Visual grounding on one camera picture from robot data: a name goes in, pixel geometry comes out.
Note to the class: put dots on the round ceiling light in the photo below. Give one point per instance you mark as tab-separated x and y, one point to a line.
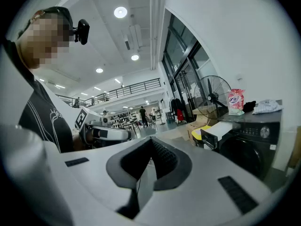
134	57
120	12
99	70

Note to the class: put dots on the cardboard box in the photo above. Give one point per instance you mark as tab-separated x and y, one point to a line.
204	116
191	131

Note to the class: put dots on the black standing fan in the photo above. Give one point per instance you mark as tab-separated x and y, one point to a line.
212	95

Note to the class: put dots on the black-framed glass door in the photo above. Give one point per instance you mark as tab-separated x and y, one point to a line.
185	62

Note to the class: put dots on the person's left forearm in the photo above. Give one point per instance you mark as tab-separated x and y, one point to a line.
77	143

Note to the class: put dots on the white detergent drawer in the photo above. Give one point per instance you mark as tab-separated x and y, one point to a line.
221	127

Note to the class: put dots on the person's head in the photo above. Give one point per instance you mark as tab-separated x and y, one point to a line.
44	41

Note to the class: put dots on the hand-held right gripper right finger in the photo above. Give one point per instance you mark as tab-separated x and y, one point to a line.
202	192

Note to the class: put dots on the red fire extinguisher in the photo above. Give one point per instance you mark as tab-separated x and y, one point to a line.
179	115

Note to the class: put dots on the silver washing machine knob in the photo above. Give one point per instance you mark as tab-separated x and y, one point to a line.
265	132

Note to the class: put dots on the pink detergent pouch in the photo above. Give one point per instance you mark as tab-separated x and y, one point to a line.
236	101

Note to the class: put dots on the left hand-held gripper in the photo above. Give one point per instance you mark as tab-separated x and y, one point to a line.
82	119

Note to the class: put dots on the checked shirt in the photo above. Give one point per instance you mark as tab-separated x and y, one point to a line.
266	106

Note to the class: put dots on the black head-worn camera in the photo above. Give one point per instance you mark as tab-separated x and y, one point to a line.
82	31

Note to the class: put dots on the white ceiling air conditioner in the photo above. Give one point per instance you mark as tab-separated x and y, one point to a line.
134	36

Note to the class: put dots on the black hanging clothes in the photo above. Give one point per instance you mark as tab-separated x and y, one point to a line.
175	105

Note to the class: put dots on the black cloth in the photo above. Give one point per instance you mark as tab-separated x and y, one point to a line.
249	106

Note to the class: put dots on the black balcony railing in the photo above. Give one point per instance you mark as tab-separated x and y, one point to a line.
131	88

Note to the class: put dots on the person's left hand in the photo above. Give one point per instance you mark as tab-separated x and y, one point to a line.
89	138

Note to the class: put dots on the yellow-lid black bin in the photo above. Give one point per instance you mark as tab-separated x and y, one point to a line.
196	133

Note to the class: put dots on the person's black t-shirt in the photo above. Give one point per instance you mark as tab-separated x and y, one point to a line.
44	121

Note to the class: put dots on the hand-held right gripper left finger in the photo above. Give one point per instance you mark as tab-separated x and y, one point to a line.
94	180

